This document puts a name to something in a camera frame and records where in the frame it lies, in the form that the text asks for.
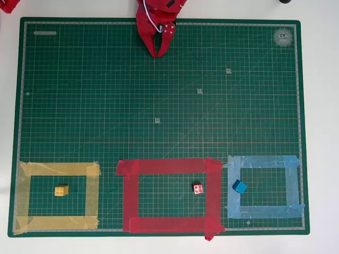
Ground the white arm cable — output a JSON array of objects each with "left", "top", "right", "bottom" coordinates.
[{"left": 142, "top": 0, "right": 163, "bottom": 34}]

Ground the yellow tape square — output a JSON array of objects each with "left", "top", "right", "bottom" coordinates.
[{"left": 13, "top": 160, "right": 102, "bottom": 235}]

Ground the red leader arm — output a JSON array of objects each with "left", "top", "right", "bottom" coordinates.
[{"left": 0, "top": 0, "right": 21, "bottom": 14}]

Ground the yellow die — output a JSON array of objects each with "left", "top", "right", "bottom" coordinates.
[{"left": 54, "top": 185, "right": 69, "bottom": 197}]

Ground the green cutting mat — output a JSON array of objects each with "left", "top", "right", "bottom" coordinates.
[{"left": 7, "top": 17, "right": 310, "bottom": 238}]

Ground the red tape square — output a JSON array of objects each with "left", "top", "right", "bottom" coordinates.
[{"left": 115, "top": 157, "right": 226, "bottom": 242}]

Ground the blue tape square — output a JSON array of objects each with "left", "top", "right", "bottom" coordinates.
[{"left": 223, "top": 155, "right": 306, "bottom": 220}]

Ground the blue cube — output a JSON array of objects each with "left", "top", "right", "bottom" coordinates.
[{"left": 232, "top": 179, "right": 248, "bottom": 195}]

